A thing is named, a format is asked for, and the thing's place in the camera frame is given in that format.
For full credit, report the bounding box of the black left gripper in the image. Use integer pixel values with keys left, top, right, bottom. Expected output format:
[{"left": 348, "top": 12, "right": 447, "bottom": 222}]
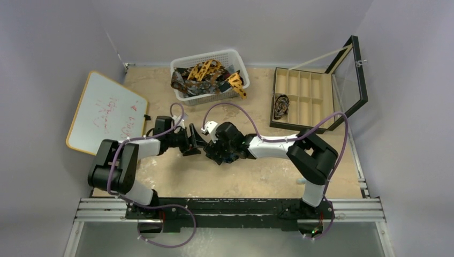
[{"left": 165, "top": 124, "right": 208, "bottom": 156}]

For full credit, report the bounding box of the navy blue shell pattern tie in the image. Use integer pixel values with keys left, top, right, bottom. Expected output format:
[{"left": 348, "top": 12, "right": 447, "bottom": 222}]
[{"left": 212, "top": 152, "right": 239, "bottom": 165}]

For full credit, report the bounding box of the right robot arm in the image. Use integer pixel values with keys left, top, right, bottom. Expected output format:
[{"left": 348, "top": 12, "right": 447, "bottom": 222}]
[{"left": 201, "top": 122, "right": 339, "bottom": 218}]

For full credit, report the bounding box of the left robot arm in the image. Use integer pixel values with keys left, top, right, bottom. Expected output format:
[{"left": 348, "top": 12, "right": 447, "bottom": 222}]
[{"left": 87, "top": 116, "right": 207, "bottom": 219}]

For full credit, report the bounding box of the dark brown patterned tie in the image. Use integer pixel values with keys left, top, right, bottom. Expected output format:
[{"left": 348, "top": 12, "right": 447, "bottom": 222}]
[{"left": 171, "top": 67, "right": 232, "bottom": 97}]

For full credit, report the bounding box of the rolled cat pattern tie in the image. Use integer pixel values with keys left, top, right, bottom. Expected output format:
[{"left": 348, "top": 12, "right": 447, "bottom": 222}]
[{"left": 273, "top": 94, "right": 290, "bottom": 120}]

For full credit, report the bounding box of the white plastic basket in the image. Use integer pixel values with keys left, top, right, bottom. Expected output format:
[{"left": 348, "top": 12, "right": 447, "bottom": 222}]
[{"left": 170, "top": 49, "right": 250, "bottom": 106}]

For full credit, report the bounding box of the black tie display box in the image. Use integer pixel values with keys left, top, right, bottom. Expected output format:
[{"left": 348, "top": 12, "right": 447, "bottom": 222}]
[{"left": 269, "top": 35, "right": 368, "bottom": 131}]

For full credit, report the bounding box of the light blue marker pen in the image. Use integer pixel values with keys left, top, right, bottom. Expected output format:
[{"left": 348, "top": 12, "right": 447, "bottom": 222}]
[{"left": 296, "top": 178, "right": 306, "bottom": 185}]

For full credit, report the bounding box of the yellow framed whiteboard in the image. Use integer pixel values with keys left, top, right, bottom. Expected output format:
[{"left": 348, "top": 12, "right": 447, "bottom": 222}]
[{"left": 66, "top": 71, "right": 148, "bottom": 155}]

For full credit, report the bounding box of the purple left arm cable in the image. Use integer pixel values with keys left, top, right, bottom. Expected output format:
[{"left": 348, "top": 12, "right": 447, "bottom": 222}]
[{"left": 105, "top": 103, "right": 197, "bottom": 250}]

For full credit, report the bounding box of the aluminium frame rail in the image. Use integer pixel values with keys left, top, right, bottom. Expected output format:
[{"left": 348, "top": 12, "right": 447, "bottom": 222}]
[{"left": 72, "top": 69, "right": 387, "bottom": 223}]

